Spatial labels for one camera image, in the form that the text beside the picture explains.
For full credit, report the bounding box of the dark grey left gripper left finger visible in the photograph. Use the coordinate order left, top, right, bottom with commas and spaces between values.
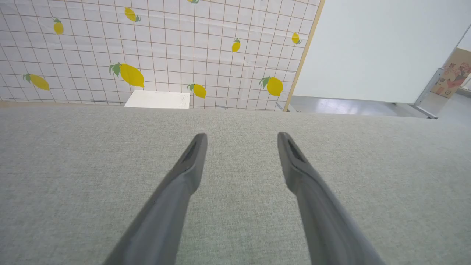
103, 133, 209, 265

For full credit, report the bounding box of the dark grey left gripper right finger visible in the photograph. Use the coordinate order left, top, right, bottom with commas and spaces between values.
277, 131, 385, 265

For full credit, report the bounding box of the white box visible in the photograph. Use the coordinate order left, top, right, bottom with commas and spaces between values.
124, 90, 191, 109

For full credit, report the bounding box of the grey metal board stand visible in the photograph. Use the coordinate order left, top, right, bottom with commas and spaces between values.
411, 24, 471, 119

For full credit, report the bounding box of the lemon print partition screen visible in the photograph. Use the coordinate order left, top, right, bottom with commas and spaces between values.
0, 0, 326, 111

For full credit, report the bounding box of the white partition board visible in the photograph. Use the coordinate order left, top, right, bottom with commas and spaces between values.
293, 0, 471, 105

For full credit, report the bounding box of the printed cardboard box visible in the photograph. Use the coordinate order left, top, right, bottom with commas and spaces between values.
431, 48, 471, 98

